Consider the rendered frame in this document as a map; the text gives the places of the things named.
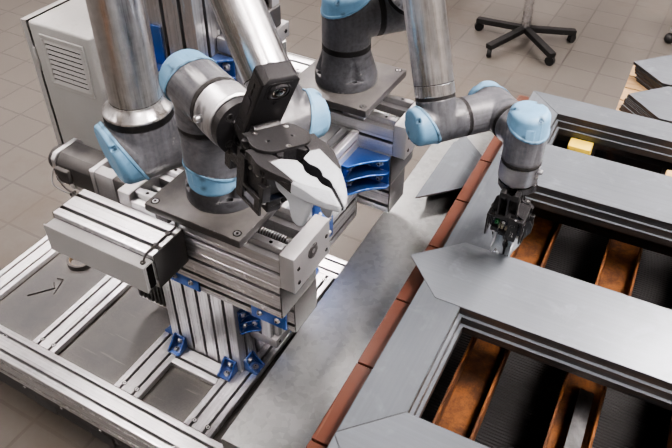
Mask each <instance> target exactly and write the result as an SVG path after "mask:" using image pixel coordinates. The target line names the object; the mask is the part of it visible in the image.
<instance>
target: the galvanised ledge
mask: <svg viewBox="0 0 672 448"><path fill-rule="evenodd" d="M493 137H494V134H493V133H492V132H491V131H487V132H483V133H479V134H474V135H470V136H467V138H468V139H469V140H470V141H471V143H472V144H473V145H474V146H475V148H476V149H477V150H478V151H479V152H480V154H481V155H483V153H484V152H485V150H486V148H487V147H488V145H489V143H490V142H491V140H492V139H493ZM457 140H459V138H457V139H453V140H448V141H444V142H441V143H440V144H431V146H430V147H429V149H428V150H427V151H426V153H425V154H424V156H423V157H422V158H421V160H420V161H419V163H418V164H417V165H416V167H415V168H414V170H413V171H412V172H411V174H410V175H409V177H408V178H407V179H406V181H405V182H404V188H403V195H402V196H401V197H400V199H399V200H398V201H397V203H396V204H395V205H394V206H393V208H392V209H391V210H390V212H389V213H387V212H383V213H382V214H381V216H380V217H379V219H378V220H377V221H376V223H375V224H374V226H373V227H372V228H371V230H370V231H369V233H368V234H367V235H366V237H365V238H364V240H363V241H362V242H361V244H360V245H359V247H358V248H357V249H356V251H355V252H354V254H353V255H352V256H351V258H350V259H349V261H348V262H347V263H346V265H345V266H344V268H343V269H342V270H341V272H340V273H339V275H338V276H337V277H336V279H335V280H334V282H333V283H332V284H331V286H330V287H329V289H328V290H327V291H326V293H325V294H324V296H323V297H322V298H321V300H320V301H319V303H318V304H317V307H316V308H315V309H314V311H313V312H312V313H311V314H310V316H309V317H308V318H307V320H306V321H305V322H304V324H303V325H302V326H301V328H300V329H299V331H298V332H297V333H296V335H295V336H294V338H293V339H292V340H291V342H290V343H289V345H288V346H287V347H286V349H285V350H284V352H283V353H282V354H281V356H280V357H279V359H278V360H277V361H276V363H275V364H274V366H273V367H272V368H271V370H270V371H269V373H268V374H267V375H266V377H265V378H264V380H263V381H262V382H261V384H260V385H259V387H258V388H257V389H256V391H255V392H254V394H253V395H252V396H251V398H250V399H249V401H248V402H247V403H246V405H245V406H244V408H243V409H242V410H241V412H240V413H239V415H238V416H237V417H236V419H235V420H234V422H233V423H232V424H231V426H230V427H229V429H228V430H227V431H226V433H225V434H224V436H223V437H222V438H221V439H222V445H223V448H306V446H307V444H308V443H309V441H310V440H311V441H312V436H313V434H314V433H315V431H316V429H317V428H318V426H319V424H320V423H321V421H322V420H323V418H324V416H325V415H326V413H327V411H328V410H329V408H330V406H331V405H332V403H333V401H334V400H335V398H336V396H337V395H338V393H339V391H340V390H341V388H342V386H343V385H344V383H345V381H346V380H347V378H348V377H349V375H350V373H351V372H352V370H353V368H354V367H355V365H356V363H358V360H359V358H360V357H361V355H362V353H363V352H364V350H365V348H366V347H367V345H368V343H369V342H370V340H371V339H372V337H373V335H374V334H375V332H376V330H377V329H378V327H379V325H380V324H381V322H382V320H383V319H384V317H385V315H386V314H387V312H388V310H389V309H390V307H391V305H392V304H393V302H394V300H395V299H396V297H397V296H398V294H399V292H400V291H401V289H402V287H403V286H404V284H405V282H406V281H407V279H408V277H409V276H410V274H411V272H412V271H413V269H414V267H415V266H416V264H415V262H414V260H413V259H412V257H411V255H412V254H415V253H420V252H424V251H425V249H426V248H427V246H428V245H429V243H430V241H431V239H432V238H433V236H434V234H435V233H436V231H437V229H438V228H439V226H440V224H441V223H442V221H443V220H444V218H445V216H446V215H447V213H448V211H449V210H450V208H451V206H452V205H453V203H454V201H455V200H456V198H457V196H458V195H459V193H460V191H461V190H462V189H460V190H455V191H450V192H445V193H441V194H436V195H431V196H426V197H422V198H415V197H416V195H417V194H418V193H419V191H420V190H421V188H422V187H423V185H424V184H425V183H426V181H427V180H428V178H429V177H430V175H431V174H432V172H433V171H434V170H435V168H436V167H437V165H438V164H439V162H440V161H441V159H442V158H443V157H444V155H445V154H446V152H447V151H448V149H449V148H450V147H451V145H452V144H453V142H455V141H457Z"/></svg>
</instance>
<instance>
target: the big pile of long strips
mask: <svg viewBox="0 0 672 448"><path fill-rule="evenodd" d="M633 64H634V65H635V71H636V72H635V74H637V75H636V76H635V78H636V79H637V80H636V81H637V82H639V83H640V84H641V85H643V86H644V87H645V88H646V89H648V90H646V91H640V92H635V93H630V94H628V95H627V97H626V98H625V99H624V100H625V101H624V103H623V104H622V105H621V107H620V108H619V110H620V111H622V112H626V113H631V114H635V115H639V116H643V117H647V118H652V119H656V120H660V121H664V122H668V123H672V55H669V56H663V57H657V58H651V59H645V60H639V61H634V63H633Z"/></svg>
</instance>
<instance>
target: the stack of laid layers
mask: <svg viewBox="0 0 672 448"><path fill-rule="evenodd" d="M558 134H561V135H564V136H568V137H572V138H576V139H580V140H584V141H588V142H592V143H595V144H599V145H603V146H607V147H611V148H615V149H619V150H623V151H627V152H630V153H634V154H638V155H642V156H646V157H650V158H654V159H658V160H661V161H665V162H669V163H672V142H670V141H666V140H662V139H658V138H654V137H649V136H645V135H641V134H637V133H633V132H629V131H625V130H621V129H617V128H613V127H609V126H605V125H601V124H597V123H593V122H589V121H585V120H581V119H577V118H573V117H569V116H565V115H561V114H557V116H556V118H555V120H554V122H553V124H552V126H551V128H550V134H549V137H548V139H547V143H546V144H549V145H553V143H554V141H555V139H556V137H557V135H558ZM526 199H528V200H531V204H532V205H533V206H534V207H537V208H540V209H543V210H547V211H550V212H553V213H557V214H560V215H563V216H567V217H570V218H574V219H577V220H580V221H584V222H587V223H590V224H594V225H597V226H600V227H604V228H607V229H610V230H614V231H617V232H621V233H624V234H627V235H631V236H634V237H637V238H641V239H644V240H647V241H651V242H654V243H658V244H661V245H664V246H668V247H671V248H672V224H669V223H666V222H662V221H659V220H655V219H652V218H648V217H645V216H641V215H638V214H634V213H631V212H627V211H624V210H620V209H617V208H613V207H610V206H606V205H603V204H599V203H596V202H592V201H589V200H585V199H582V198H578V197H575V196H572V195H568V194H565V193H561V192H558V191H554V190H551V189H547V188H544V187H540V186H537V188H536V192H534V193H532V194H529V195H526ZM461 333H464V334H467V335H470V336H472V337H475V338H478V339H480V340H483V341H486V342H488V343H491V344H494V345H496V346H499V347H502V348H504V349H507V350H510V351H512V352H515V353H518V354H520V355H523V356H526V357H528V358H531V359H534V360H536V361H539V362H542V363H544V364H547V365H550V366H552V367H555V368H558V369H560V370H563V371H566V372H568V373H571V374H574V375H576V376H579V377H582V378H584V379H587V380H590V381H592V382H595V383H598V384H600V385H603V386H606V387H608V388H611V389H614V390H616V391H619V392H622V393H624V394H627V395H630V396H632V397H635V398H638V399H640V400H643V401H646V402H648V403H651V404H654V405H656V406H659V407H662V408H664V409H667V410H670V411H672V384H671V383H668V382H665V381H662V380H660V379H657V378H654V377H651V376H648V375H646V374H643V373H640V372H637V371H635V370H632V369H629V368H626V367H624V366H621V365H618V364H615V363H613V362H610V361H607V360H604V359H602V358H599V357H596V356H593V355H591V354H588V353H585V352H582V351H580V350H577V349H574V348H571V347H569V346H566V345H563V344H560V343H558V342H555V341H552V340H549V339H546V338H544V337H541V336H538V335H535V334H533V333H530V332H527V331H524V330H522V329H519V328H516V327H513V326H511V325H508V324H505V323H503V322H500V321H497V320H494V319H492V318H489V317H486V316H484V315H481V314H478V313H476V312H473V311H470V310H467V309H465V308H462V307H460V309H459V311H458V313H457V315H456V317H455V319H454V321H453V323H452V325H451V327H450V329H449V331H448V333H447V335H446V337H445V339H444V341H443V343H442V345H441V347H440V349H439V351H438V353H437V355H436V357H435V359H434V361H433V363H432V365H431V367H430V369H429V371H428V373H427V375H426V377H425V379H424V381H423V383H422V385H421V386H420V388H419V390H418V392H417V394H416V396H415V398H414V400H413V402H412V404H411V406H410V408H409V410H408V411H407V412H408V413H410V414H412V415H415V416H417V417H419V418H421V416H422V414H423V412H424V410H425V408H426V406H427V403H428V401H429V399H430V397H431V395H432V393H433V391H434V389H435V387H436V385H437V383H438V381H439V379H440V377H441V375H442V372H443V370H444V368H445V366H446V364H447V362H448V360H449V358H450V356H451V354H452V352H453V350H454V348H455V346H456V343H457V341H458V339H459V337H460V335H461Z"/></svg>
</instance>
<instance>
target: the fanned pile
mask: <svg viewBox="0 0 672 448"><path fill-rule="evenodd" d="M481 157H482V155H481V154H480V152H479V151H478V150H477V149H476V148H475V146H474V145H473V144H472V143H471V141H470V140H469V139H468V138H467V136H465V137H461V138H459V140H457V141H455V142H453V144H452V145H451V147H450V148H449V149H448V151H447V152H446V154H445V155H444V157H443V158H442V159H441V161H440V162H439V164H438V165H437V167H436V168H435V170H434V171H433V172H432V174H431V175H430V177H429V178H428V180H427V181H426V183H425V184H424V185H423V187H422V188H421V190H420V191H419V193H418V194H417V195H416V197H415V198H422V197H426V196H431V195H436V194H441V193H445V192H450V191H455V190H460V189H462V188H463V186H464V185H465V183H466V181H467V180H468V178H469V177H470V175H471V173H472V172H473V170H474V168H475V167H476V165H477V163H478V162H479V160H480V158H481Z"/></svg>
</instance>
